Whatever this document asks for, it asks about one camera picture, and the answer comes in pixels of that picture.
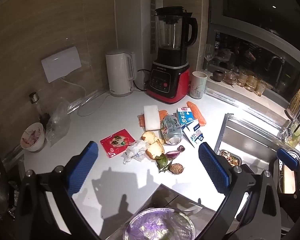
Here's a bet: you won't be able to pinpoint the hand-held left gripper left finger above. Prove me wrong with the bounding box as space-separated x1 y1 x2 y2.
16 141 100 240

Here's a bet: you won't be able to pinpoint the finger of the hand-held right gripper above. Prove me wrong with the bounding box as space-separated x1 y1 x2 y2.
276 185 300 224
277 148 300 180

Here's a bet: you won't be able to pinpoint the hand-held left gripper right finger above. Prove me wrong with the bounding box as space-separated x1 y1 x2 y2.
198 142 283 240

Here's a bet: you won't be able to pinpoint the brown taro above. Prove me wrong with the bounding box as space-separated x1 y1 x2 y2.
170 163 184 175

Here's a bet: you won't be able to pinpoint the white and blue wipes packet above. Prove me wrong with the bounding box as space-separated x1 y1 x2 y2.
182 121 206 148

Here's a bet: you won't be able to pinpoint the red snack packet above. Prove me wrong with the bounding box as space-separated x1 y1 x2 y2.
100 129 136 158

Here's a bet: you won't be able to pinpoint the purple onion piece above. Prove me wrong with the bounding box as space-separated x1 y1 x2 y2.
166 150 182 160

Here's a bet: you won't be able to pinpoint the green leaves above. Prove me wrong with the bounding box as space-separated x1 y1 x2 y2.
156 154 174 173

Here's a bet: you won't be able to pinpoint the white tissue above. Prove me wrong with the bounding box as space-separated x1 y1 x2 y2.
122 140 150 165

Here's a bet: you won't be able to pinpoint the orange mesh net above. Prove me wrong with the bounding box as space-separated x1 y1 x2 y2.
186 101 207 126
139 109 167 128

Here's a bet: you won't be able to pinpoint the aluminium drink can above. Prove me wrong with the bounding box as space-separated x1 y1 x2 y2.
160 114 183 145

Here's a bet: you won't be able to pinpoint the blue and white milk carton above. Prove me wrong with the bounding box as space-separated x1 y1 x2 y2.
176 107 195 130

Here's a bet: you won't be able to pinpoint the orange peel piece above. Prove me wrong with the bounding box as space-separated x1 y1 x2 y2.
146 139 165 160
141 131 156 145

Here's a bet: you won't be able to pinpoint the white foam block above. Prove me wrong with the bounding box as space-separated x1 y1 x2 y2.
143 105 163 131

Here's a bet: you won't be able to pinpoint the round bin with purple bag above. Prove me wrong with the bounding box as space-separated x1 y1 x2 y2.
122 207 196 240

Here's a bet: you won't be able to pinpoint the perforated steel steamer plate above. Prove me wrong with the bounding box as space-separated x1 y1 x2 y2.
277 159 287 180

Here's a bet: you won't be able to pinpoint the wooden cutting board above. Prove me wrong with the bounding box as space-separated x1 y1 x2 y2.
284 165 297 194

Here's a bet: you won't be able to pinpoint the steel sink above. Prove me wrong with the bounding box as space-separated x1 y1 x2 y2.
214 114 300 193

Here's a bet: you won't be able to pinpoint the chrome faucet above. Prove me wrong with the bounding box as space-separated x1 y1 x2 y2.
280 105 300 140

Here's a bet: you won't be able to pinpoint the clear plastic bag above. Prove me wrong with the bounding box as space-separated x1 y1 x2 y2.
45 99 72 147

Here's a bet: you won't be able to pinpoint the white bowl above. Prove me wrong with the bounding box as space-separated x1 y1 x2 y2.
20 122 46 152

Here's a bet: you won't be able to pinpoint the purple onion skins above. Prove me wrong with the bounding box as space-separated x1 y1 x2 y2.
25 127 43 145

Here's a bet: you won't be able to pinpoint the bamboo pot brush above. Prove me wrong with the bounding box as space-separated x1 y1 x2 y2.
289 87 300 113

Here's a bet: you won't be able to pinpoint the amber glass cup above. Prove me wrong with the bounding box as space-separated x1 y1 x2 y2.
255 80 267 97
245 75 258 92
237 70 248 87

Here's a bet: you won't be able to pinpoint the glass bottle with metal cap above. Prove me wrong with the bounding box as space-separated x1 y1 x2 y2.
29 92 50 128

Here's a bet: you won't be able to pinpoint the white mug with plant print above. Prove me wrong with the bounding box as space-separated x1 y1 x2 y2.
189 71 207 99

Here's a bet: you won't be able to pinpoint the dark metal pot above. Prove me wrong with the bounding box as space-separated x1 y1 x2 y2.
0 148 12 222

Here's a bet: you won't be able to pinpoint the black and red blender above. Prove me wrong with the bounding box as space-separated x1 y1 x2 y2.
146 6 198 105

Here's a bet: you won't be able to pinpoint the white electric kettle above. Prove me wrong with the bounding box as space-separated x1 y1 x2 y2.
105 49 137 97

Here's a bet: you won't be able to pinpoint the wine glass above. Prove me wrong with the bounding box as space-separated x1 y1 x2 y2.
204 44 215 75

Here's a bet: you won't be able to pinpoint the window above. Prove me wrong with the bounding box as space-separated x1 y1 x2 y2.
207 0 300 105

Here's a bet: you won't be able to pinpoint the white cable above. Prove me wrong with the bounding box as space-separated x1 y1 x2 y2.
60 77 111 117

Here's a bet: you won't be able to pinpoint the black power cable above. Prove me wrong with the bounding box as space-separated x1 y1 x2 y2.
136 69 152 91

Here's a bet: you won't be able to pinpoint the white wall socket box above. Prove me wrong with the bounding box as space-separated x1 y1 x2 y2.
41 46 82 83

